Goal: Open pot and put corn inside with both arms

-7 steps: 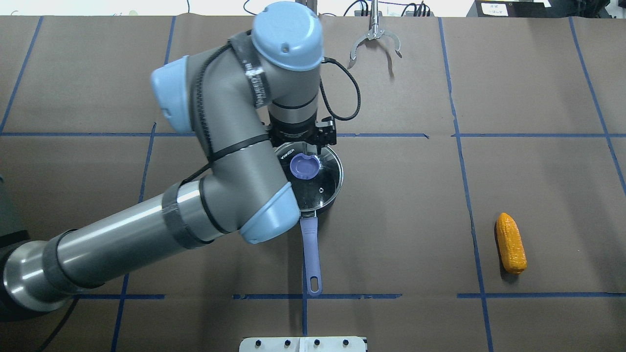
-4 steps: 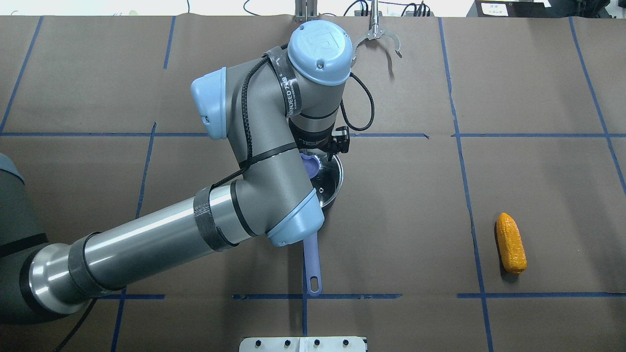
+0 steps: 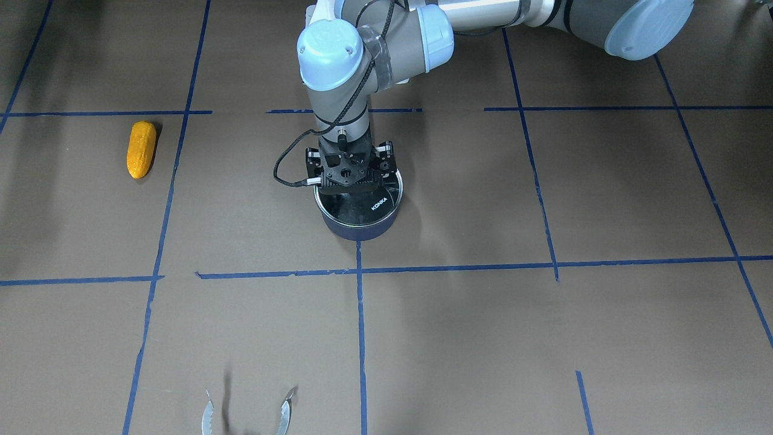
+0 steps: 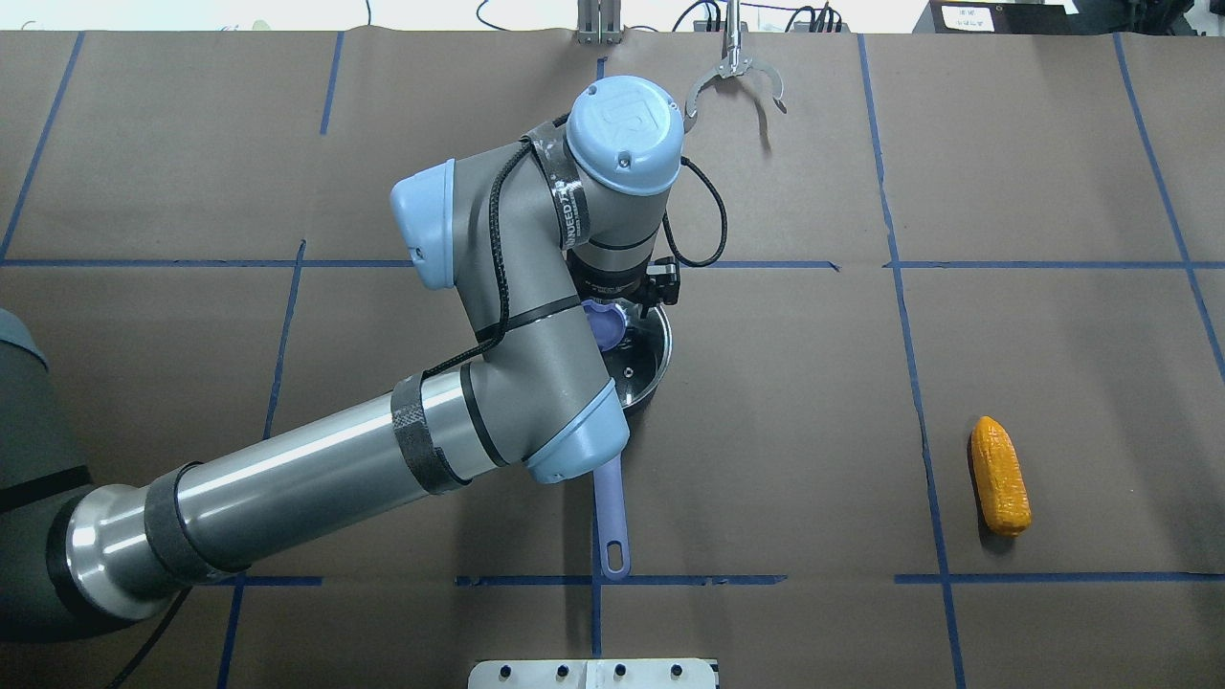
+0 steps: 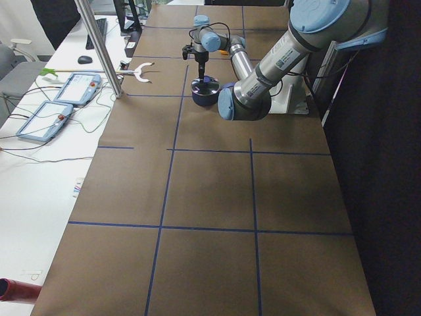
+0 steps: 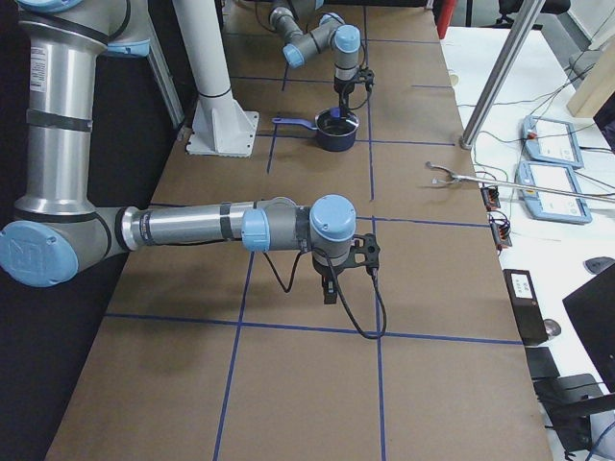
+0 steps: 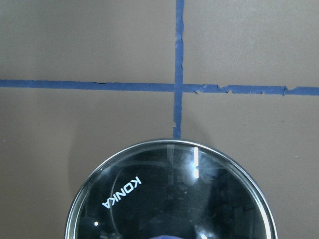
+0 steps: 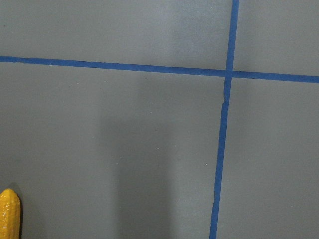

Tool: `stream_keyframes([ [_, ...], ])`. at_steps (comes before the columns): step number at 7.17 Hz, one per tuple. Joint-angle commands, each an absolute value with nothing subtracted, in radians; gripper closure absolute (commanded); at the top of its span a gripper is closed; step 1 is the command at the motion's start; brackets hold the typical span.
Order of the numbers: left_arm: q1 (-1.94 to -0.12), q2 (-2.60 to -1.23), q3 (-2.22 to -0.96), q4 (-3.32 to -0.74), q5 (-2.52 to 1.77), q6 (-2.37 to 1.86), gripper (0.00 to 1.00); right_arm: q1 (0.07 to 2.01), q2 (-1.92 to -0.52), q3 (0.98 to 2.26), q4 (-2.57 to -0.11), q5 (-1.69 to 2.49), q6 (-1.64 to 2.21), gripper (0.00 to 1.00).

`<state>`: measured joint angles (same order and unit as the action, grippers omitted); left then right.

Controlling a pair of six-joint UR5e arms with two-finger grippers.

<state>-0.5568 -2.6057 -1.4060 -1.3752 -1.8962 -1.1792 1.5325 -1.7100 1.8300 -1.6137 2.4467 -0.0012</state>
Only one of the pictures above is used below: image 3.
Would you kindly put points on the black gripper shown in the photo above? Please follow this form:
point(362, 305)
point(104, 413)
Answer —
point(313, 163)

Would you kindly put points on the yellow corn cob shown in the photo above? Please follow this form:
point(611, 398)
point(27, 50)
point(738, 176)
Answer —
point(141, 149)

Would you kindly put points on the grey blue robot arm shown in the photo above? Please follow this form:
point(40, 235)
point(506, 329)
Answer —
point(350, 50)

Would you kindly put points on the dark blue saucepan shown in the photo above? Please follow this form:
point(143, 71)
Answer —
point(359, 211)

